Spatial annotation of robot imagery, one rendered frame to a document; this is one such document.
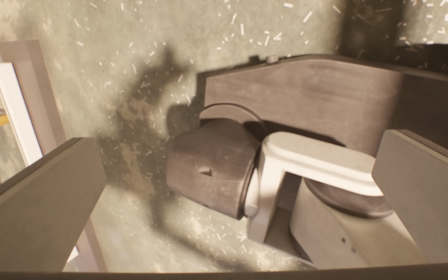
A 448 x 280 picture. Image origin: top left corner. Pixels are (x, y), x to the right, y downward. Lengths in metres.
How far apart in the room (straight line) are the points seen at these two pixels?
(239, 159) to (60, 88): 1.02
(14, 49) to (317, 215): 1.31
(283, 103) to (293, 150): 0.15
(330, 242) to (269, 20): 0.52
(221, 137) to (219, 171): 0.07
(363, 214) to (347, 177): 0.05
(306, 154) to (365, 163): 0.09
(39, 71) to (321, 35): 1.12
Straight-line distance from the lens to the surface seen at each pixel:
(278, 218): 0.54
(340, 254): 0.38
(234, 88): 0.55
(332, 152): 0.43
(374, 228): 0.39
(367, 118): 0.52
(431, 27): 0.68
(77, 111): 1.25
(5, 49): 1.47
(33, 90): 1.37
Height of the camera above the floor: 0.66
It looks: 56 degrees down
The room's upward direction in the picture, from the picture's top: 132 degrees counter-clockwise
